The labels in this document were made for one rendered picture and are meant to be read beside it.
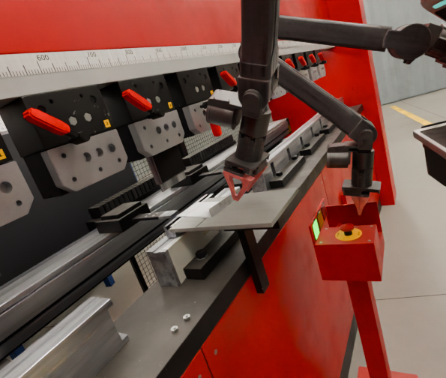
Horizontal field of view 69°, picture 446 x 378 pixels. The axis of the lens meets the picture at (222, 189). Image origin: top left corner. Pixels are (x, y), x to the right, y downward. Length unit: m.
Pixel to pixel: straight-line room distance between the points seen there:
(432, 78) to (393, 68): 0.81
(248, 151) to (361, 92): 2.18
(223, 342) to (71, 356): 0.29
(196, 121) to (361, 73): 2.04
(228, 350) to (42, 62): 0.64
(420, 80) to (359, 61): 5.68
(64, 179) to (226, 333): 0.44
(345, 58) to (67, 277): 2.42
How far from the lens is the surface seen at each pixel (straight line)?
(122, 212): 0.96
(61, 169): 0.59
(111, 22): 0.77
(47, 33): 0.67
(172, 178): 0.82
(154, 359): 0.63
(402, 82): 8.30
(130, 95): 0.67
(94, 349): 0.66
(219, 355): 0.73
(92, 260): 0.95
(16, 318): 0.87
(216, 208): 0.76
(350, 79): 2.79
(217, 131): 0.88
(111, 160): 0.65
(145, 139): 0.72
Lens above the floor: 1.25
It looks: 15 degrees down
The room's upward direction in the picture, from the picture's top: 18 degrees counter-clockwise
